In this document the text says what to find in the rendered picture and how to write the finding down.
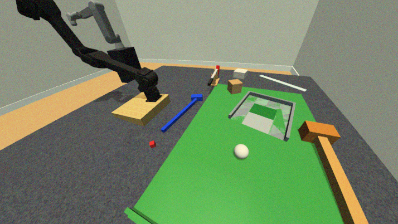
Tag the white golf ball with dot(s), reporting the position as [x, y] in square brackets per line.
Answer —
[241, 151]

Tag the small red cube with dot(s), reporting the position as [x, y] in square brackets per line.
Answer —
[152, 144]

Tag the orange putter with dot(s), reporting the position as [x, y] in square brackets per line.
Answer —
[323, 136]

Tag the green putting mat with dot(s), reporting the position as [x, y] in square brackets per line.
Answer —
[202, 181]

